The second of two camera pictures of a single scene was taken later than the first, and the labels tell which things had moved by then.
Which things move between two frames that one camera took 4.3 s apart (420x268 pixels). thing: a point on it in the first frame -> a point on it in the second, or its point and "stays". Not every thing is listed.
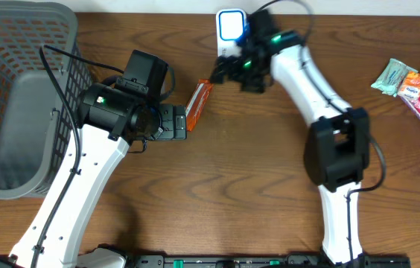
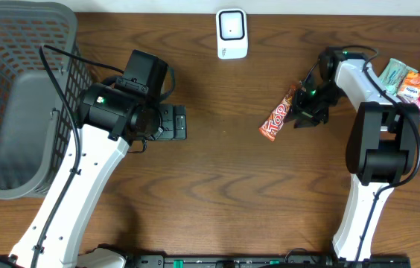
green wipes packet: (390, 81) stays
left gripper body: (179, 121) stays
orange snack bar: (198, 103) -> (272, 125)
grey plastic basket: (23, 145) stays
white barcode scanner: (231, 27) stays
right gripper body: (252, 77) -> (315, 108)
